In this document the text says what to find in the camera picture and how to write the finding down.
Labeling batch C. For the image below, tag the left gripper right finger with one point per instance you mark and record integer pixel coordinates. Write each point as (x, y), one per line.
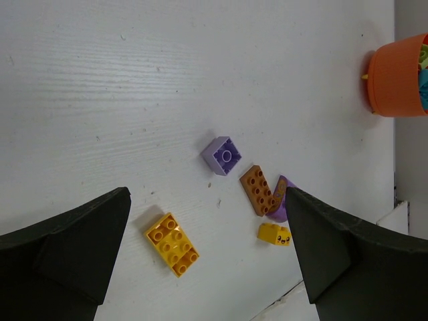
(354, 269)

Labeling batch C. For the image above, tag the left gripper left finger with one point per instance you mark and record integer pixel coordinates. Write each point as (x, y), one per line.
(60, 268)

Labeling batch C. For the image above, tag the orange divided round container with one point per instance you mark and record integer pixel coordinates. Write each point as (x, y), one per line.
(392, 78)

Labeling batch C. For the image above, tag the light green lego brick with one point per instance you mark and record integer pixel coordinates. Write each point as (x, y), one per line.
(423, 57)

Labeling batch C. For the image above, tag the yellow small lego brick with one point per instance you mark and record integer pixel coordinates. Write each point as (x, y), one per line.
(274, 234)

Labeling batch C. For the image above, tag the purple printed lego brick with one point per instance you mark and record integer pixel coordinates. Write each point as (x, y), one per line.
(278, 211)

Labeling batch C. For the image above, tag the yellow long lego brick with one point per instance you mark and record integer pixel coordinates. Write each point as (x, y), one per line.
(172, 244)

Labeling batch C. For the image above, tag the brown long lego brick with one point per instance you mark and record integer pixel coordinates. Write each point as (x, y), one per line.
(257, 190)

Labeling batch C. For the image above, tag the purple square lego brick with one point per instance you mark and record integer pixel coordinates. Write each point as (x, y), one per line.
(221, 155)

